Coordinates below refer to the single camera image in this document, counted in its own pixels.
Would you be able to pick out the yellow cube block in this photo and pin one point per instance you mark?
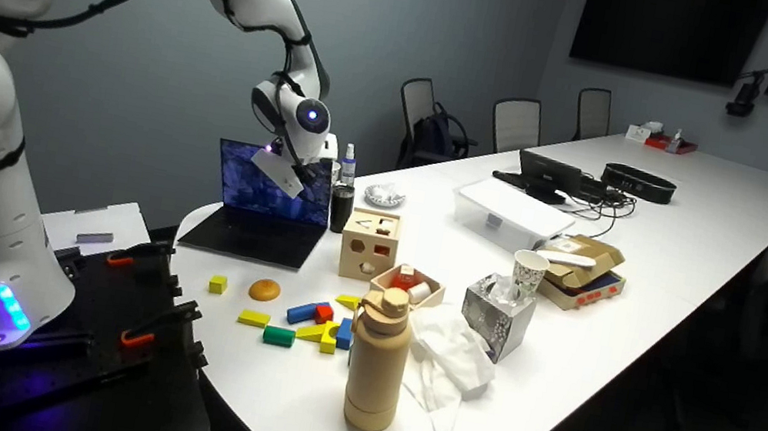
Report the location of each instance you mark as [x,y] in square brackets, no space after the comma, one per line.
[218,284]

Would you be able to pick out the red tray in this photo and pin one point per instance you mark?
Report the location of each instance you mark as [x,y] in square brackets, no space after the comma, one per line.
[673,145]

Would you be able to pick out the green block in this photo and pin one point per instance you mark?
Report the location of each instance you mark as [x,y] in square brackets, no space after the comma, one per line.
[279,336]

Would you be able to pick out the yellow arch block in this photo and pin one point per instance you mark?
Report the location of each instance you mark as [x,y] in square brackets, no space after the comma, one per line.
[329,339]

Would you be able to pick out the tan water bottle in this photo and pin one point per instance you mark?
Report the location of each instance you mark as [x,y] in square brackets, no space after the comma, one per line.
[375,370]

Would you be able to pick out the wooden shape sorter box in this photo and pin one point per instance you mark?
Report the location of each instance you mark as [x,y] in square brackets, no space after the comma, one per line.
[368,246]

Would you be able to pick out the camera on mount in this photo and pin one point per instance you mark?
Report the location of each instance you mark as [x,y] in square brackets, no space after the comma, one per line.
[745,96]

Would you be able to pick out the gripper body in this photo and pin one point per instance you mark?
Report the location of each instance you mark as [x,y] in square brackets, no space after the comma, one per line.
[310,182]

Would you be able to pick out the open cardboard box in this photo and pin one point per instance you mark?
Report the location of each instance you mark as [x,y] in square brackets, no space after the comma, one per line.
[584,276]

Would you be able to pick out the white cylinder block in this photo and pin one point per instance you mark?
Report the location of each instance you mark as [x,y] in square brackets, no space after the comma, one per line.
[419,292]

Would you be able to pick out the small wooden tray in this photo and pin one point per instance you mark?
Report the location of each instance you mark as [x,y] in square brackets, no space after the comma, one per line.
[389,285]

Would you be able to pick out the patterned tissue box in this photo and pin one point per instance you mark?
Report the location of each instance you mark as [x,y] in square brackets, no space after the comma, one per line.
[491,319]

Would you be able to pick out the blue cylinder block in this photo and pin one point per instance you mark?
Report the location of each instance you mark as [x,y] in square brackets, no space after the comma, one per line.
[301,312]

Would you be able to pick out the blue rectangular block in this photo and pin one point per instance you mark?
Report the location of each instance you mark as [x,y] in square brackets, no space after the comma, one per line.
[345,334]

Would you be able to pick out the orange dome toy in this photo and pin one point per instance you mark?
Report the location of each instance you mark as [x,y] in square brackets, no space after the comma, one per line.
[264,290]

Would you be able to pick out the small clear bottle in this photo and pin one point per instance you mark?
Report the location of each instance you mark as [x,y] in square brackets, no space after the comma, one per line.
[675,141]

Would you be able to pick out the black backpack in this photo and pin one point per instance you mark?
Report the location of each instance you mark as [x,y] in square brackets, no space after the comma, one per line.
[436,137]

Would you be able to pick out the clear plastic container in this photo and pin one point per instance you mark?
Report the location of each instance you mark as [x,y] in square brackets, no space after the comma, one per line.
[508,217]

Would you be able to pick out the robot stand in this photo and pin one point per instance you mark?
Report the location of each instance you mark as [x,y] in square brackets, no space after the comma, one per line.
[113,389]

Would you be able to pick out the black tumbler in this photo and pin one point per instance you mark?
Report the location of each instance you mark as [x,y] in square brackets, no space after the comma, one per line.
[340,210]

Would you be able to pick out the yellow triangle block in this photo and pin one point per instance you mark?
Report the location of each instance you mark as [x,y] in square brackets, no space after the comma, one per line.
[348,301]

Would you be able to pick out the red cube block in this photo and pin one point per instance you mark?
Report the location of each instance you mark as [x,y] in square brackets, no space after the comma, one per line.
[325,313]

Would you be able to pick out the black desk phone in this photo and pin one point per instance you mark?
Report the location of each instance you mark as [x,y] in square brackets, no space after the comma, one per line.
[547,174]

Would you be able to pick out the black conference speaker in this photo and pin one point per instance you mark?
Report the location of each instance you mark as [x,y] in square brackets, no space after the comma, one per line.
[637,184]

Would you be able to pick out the white card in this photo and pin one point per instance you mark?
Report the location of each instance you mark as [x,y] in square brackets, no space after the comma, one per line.
[637,133]

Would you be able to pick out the yellow wedge block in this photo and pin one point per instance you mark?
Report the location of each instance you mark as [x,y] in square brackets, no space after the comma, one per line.
[311,333]

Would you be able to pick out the heap of white tissues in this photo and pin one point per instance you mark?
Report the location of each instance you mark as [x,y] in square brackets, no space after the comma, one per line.
[447,351]

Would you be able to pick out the patterned paper cup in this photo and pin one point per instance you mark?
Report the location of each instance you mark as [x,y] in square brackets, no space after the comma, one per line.
[528,272]

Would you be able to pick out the grey round dish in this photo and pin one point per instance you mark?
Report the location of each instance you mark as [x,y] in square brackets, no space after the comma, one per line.
[385,195]

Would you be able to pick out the small spray bottle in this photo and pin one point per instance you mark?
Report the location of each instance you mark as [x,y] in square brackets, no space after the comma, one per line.
[348,167]

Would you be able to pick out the black clamp orange tip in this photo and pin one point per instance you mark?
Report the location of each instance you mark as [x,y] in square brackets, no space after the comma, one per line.
[163,323]
[139,254]

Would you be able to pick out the black laptop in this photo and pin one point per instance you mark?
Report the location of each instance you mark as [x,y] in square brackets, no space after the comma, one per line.
[257,229]

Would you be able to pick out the office chair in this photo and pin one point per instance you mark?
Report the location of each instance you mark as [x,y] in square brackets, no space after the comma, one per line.
[516,124]
[416,100]
[594,114]

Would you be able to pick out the yellow flat block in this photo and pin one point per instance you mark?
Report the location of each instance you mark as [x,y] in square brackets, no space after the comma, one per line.
[253,318]

